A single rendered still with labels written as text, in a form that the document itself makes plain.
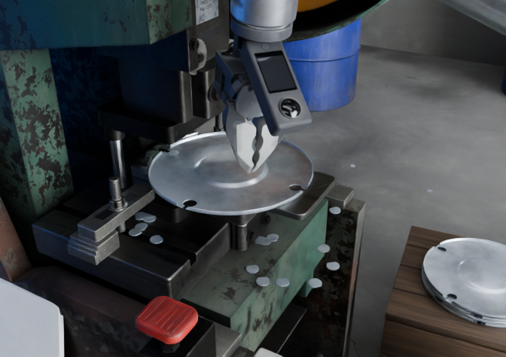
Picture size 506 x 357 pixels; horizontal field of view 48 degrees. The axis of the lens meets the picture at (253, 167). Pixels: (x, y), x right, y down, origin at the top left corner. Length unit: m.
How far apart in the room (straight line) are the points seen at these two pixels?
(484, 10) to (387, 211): 1.72
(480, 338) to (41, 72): 1.04
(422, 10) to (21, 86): 3.53
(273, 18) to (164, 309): 0.39
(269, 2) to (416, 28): 3.70
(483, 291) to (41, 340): 0.97
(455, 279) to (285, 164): 0.61
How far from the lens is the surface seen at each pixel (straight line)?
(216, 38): 0.96
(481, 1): 0.70
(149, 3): 0.74
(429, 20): 4.26
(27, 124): 1.03
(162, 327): 0.74
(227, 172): 0.98
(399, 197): 2.47
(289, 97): 0.63
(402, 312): 1.38
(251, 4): 0.62
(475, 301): 1.42
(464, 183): 2.66
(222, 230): 0.99
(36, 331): 1.14
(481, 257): 1.56
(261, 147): 0.73
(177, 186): 0.96
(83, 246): 0.94
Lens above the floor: 1.27
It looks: 29 degrees down
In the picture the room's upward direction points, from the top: straight up
